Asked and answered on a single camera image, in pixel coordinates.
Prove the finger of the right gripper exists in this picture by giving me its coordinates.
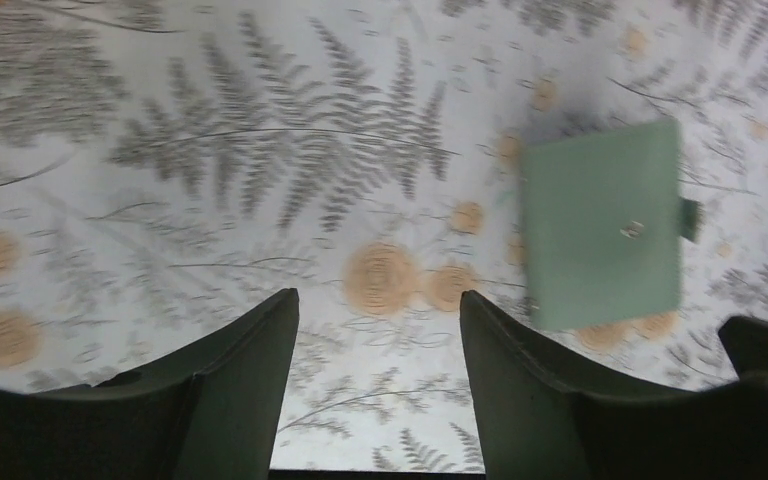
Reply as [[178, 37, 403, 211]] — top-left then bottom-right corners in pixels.
[[718, 316, 768, 378]]

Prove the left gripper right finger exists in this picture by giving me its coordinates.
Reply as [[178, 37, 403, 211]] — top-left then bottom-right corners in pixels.
[[460, 291, 684, 479]]

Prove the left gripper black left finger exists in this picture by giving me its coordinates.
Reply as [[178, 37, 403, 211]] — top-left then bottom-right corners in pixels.
[[46, 289, 299, 479]]

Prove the grey-green card holder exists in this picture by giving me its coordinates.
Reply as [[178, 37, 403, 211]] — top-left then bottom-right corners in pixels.
[[520, 117, 701, 330]]

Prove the floral table mat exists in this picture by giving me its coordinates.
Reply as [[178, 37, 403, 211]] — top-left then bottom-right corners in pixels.
[[0, 1, 768, 472]]

